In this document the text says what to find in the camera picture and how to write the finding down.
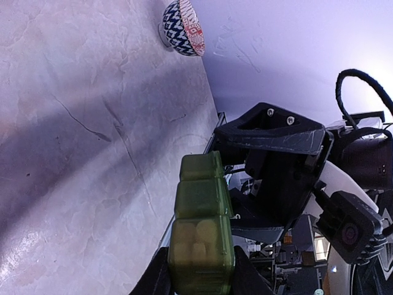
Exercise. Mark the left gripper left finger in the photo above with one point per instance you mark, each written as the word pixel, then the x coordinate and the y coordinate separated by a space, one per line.
pixel 156 278

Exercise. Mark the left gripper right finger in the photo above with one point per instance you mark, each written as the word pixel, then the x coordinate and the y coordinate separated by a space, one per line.
pixel 246 279

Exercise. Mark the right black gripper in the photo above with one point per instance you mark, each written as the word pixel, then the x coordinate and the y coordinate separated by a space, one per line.
pixel 285 171

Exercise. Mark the green weekly pill organizer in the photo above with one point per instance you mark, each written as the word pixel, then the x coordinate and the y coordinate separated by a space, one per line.
pixel 201 257

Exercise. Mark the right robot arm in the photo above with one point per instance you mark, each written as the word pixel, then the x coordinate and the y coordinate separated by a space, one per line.
pixel 364 153

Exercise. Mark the red patterned bowl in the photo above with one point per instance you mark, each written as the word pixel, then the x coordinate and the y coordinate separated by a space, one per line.
pixel 180 29

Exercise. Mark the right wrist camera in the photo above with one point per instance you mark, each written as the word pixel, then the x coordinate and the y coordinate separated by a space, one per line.
pixel 348 218

